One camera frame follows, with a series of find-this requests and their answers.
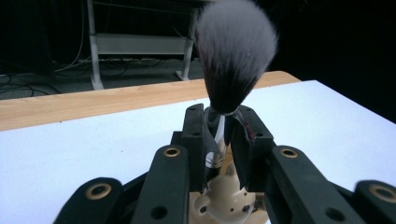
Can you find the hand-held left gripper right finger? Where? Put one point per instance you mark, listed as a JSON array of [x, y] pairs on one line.
[[252, 146]]

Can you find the white board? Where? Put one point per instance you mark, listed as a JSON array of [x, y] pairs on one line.
[[77, 149]]

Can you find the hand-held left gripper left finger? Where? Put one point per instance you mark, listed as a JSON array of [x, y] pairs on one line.
[[196, 140]]

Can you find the grey metal frame stand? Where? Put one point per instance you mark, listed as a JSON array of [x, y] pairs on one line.
[[140, 43]]

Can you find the wooden table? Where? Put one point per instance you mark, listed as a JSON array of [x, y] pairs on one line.
[[93, 102]]

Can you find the large black makeup brush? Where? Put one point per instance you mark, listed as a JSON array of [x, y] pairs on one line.
[[236, 62]]

